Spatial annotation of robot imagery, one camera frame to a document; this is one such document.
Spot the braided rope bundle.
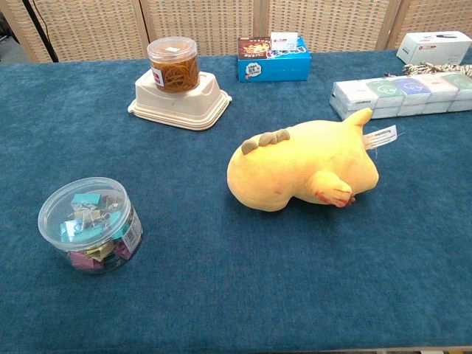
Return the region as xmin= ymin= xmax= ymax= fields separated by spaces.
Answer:
xmin=401 ymin=61 xmax=472 ymax=78

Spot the pack of pocket tissues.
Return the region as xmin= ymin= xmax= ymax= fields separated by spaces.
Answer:
xmin=329 ymin=72 xmax=472 ymax=121

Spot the beige lidded food container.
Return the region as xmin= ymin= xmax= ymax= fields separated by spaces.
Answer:
xmin=127 ymin=69 xmax=233 ymax=131

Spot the yellow plush toy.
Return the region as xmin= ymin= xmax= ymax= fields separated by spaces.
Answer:
xmin=226 ymin=107 xmax=401 ymax=213

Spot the woven folding screen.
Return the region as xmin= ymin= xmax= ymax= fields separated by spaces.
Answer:
xmin=0 ymin=0 xmax=472 ymax=63

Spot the clear jar of binder clips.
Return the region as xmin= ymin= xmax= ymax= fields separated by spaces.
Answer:
xmin=38 ymin=177 xmax=144 ymax=275

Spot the clear jar of rubber bands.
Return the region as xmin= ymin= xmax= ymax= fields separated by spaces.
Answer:
xmin=146 ymin=36 xmax=201 ymax=94

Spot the blue table cloth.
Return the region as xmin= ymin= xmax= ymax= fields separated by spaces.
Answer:
xmin=0 ymin=49 xmax=472 ymax=351

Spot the small white card box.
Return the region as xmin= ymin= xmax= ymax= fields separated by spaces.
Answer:
xmin=270 ymin=31 xmax=299 ymax=52

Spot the blue snack box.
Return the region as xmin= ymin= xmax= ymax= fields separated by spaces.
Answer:
xmin=236 ymin=35 xmax=313 ymax=83

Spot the white product box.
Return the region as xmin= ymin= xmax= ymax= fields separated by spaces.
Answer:
xmin=395 ymin=31 xmax=472 ymax=66

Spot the black tripod stand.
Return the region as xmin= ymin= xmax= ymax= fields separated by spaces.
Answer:
xmin=21 ymin=0 xmax=60 ymax=63

